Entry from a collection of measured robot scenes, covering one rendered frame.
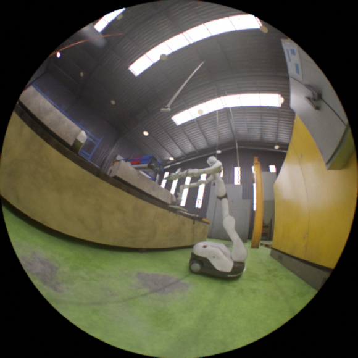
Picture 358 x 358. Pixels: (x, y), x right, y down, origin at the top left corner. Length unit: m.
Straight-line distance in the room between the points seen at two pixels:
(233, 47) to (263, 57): 1.99
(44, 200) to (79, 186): 0.39
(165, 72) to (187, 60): 1.94
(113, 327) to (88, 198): 0.96
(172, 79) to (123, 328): 10.04
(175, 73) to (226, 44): 4.36
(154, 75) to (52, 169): 9.34
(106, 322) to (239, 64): 9.81
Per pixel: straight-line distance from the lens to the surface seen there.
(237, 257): 1.33
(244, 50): 9.14
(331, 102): 0.89
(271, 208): 8.81
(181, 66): 9.45
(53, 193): 1.10
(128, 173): 1.25
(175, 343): 0.63
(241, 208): 7.05
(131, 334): 0.62
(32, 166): 1.17
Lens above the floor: 0.55
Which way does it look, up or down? 23 degrees up
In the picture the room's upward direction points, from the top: 15 degrees clockwise
